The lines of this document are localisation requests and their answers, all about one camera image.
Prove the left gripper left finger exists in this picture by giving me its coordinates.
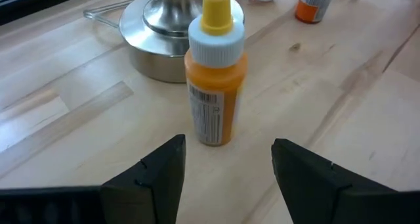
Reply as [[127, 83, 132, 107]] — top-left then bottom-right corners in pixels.
[[0, 133, 187, 224]]

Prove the silver table lamp white shade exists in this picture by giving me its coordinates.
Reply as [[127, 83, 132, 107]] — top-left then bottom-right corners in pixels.
[[118, 0, 245, 84]]

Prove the black aluminium table frame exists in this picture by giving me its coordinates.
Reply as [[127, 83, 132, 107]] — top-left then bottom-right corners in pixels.
[[0, 0, 102, 26]]

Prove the large yellow colouring bottle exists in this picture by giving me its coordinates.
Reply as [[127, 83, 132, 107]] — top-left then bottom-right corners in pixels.
[[183, 0, 249, 148]]

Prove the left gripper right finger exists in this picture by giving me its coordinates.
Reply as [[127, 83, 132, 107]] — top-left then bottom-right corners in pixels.
[[270, 138, 420, 224]]

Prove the large red-orange colouring bottle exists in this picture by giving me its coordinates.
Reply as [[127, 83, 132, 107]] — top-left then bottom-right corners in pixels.
[[294, 0, 336, 24]]

